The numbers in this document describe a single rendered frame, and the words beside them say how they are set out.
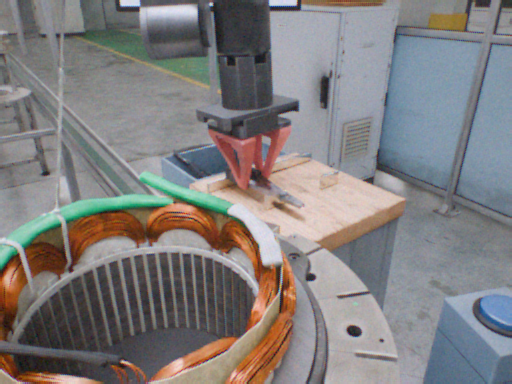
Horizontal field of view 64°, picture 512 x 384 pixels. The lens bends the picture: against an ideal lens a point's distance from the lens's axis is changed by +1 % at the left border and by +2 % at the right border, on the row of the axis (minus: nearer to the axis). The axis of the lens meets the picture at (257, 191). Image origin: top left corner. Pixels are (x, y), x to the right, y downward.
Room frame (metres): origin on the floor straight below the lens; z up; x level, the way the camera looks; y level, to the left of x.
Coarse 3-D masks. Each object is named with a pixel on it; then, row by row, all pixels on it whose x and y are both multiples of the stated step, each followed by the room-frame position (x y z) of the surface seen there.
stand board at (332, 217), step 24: (288, 168) 0.54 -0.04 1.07; (312, 168) 0.54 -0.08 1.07; (216, 192) 0.46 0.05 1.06; (240, 192) 0.46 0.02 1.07; (288, 192) 0.46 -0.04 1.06; (312, 192) 0.46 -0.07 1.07; (336, 192) 0.46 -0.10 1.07; (360, 192) 0.46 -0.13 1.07; (384, 192) 0.46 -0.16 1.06; (264, 216) 0.40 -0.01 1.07; (288, 216) 0.40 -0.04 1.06; (312, 216) 0.40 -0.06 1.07; (336, 216) 0.40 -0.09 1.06; (360, 216) 0.40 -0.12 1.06; (384, 216) 0.42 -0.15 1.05; (312, 240) 0.35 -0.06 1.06; (336, 240) 0.37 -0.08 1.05
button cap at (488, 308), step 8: (488, 296) 0.29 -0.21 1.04; (496, 296) 0.29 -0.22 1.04; (504, 296) 0.29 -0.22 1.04; (480, 304) 0.28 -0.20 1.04; (488, 304) 0.28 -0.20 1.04; (496, 304) 0.28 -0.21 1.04; (504, 304) 0.28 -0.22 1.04; (480, 312) 0.28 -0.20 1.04; (488, 312) 0.27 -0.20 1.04; (496, 312) 0.27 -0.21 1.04; (504, 312) 0.27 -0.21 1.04; (488, 320) 0.27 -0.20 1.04; (496, 320) 0.26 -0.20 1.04; (504, 320) 0.26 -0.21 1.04; (504, 328) 0.26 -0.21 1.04
